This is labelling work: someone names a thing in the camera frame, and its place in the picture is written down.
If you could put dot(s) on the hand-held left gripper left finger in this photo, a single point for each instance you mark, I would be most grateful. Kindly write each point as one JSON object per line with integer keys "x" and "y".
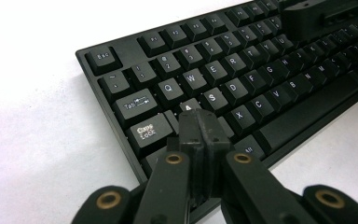
{"x": 195, "y": 149}

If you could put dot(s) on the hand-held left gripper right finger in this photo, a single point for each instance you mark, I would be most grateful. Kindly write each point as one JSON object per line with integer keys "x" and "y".
{"x": 214, "y": 149}

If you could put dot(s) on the black computer keyboard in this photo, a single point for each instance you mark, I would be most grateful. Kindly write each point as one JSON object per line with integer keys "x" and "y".
{"x": 230, "y": 71}

